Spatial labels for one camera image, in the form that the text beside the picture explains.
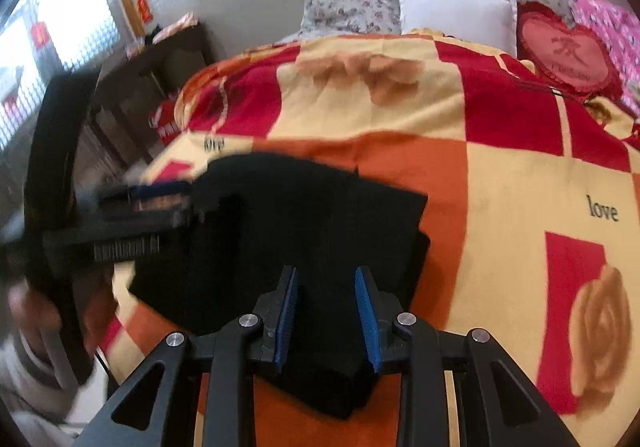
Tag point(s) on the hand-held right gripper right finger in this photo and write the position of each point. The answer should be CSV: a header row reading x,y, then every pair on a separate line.
x,y
367,322

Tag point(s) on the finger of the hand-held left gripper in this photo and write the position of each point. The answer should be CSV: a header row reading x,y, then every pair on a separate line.
x,y
125,244
160,192

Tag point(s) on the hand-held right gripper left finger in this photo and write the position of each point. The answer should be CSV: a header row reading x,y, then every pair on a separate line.
x,y
287,317

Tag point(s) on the black pants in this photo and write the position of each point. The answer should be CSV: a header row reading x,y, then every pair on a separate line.
x,y
310,227

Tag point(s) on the person's left forearm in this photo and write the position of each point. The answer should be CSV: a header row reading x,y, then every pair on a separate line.
x,y
30,367

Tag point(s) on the person's left hand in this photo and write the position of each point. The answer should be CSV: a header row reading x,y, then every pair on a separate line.
x,y
100,312

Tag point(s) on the red paper bag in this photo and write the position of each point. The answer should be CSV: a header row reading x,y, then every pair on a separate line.
x,y
167,124

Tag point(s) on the red paper door sticker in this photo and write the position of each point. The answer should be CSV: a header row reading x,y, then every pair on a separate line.
x,y
40,34

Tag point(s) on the lattice window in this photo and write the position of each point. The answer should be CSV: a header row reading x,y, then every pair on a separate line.
x,y
60,27

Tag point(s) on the dark wooden table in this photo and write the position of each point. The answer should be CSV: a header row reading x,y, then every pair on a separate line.
x,y
165,62

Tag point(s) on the pink packet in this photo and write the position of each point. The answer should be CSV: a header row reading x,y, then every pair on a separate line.
x,y
175,27

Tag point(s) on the red yellow printed blanket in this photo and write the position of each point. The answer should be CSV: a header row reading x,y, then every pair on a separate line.
x,y
500,167

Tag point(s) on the white pillow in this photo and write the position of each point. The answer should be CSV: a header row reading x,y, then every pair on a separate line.
x,y
457,12

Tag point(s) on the red heart-shaped cushion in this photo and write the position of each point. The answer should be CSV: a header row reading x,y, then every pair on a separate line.
x,y
570,52

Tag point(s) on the pink printed quilt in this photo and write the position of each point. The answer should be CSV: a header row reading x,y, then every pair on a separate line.
x,y
615,27

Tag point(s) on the red paper wall sticker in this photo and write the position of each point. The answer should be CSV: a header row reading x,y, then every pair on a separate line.
x,y
144,9

